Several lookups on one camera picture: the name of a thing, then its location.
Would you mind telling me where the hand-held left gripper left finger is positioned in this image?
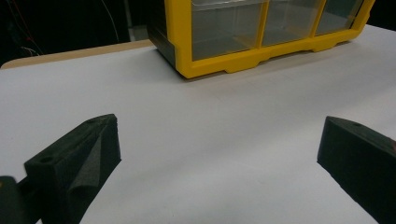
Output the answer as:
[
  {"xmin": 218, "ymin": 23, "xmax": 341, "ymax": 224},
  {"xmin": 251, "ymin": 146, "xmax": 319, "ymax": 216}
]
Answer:
[{"xmin": 23, "ymin": 113, "xmax": 122, "ymax": 224}]

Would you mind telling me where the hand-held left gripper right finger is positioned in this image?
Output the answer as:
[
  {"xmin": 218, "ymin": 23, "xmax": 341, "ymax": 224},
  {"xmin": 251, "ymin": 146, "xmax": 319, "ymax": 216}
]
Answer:
[{"xmin": 317, "ymin": 116, "xmax": 396, "ymax": 224}]

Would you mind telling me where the white table cover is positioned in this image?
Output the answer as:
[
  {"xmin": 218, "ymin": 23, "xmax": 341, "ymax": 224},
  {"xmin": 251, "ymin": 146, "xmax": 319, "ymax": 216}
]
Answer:
[{"xmin": 0, "ymin": 23, "xmax": 396, "ymax": 224}]

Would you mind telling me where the clear plastic drawer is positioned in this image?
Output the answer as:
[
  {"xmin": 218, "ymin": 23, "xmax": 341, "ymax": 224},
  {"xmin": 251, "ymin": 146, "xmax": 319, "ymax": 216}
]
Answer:
[
  {"xmin": 315, "ymin": 0, "xmax": 365, "ymax": 36},
  {"xmin": 262, "ymin": 0, "xmax": 325, "ymax": 48},
  {"xmin": 191, "ymin": 0, "xmax": 266, "ymax": 62}
]

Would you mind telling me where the grey metal stand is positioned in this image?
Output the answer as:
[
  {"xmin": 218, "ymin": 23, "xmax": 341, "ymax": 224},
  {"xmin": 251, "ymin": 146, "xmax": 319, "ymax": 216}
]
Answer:
[{"xmin": 122, "ymin": 0, "xmax": 149, "ymax": 42}]

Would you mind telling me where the yellow black drawer cabinet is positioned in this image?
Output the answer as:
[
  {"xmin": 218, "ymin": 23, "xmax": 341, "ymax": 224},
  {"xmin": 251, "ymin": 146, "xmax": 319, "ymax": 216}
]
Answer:
[{"xmin": 147, "ymin": 0, "xmax": 376, "ymax": 79}]

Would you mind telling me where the thin red cable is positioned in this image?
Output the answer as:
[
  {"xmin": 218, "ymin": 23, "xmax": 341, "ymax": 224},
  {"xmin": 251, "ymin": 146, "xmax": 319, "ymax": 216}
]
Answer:
[{"xmin": 5, "ymin": 0, "xmax": 44, "ymax": 54}]

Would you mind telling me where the thin white cable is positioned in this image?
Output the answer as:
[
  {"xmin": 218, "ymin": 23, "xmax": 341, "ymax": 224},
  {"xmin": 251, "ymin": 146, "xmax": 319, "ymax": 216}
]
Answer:
[{"xmin": 100, "ymin": 0, "xmax": 121, "ymax": 43}]

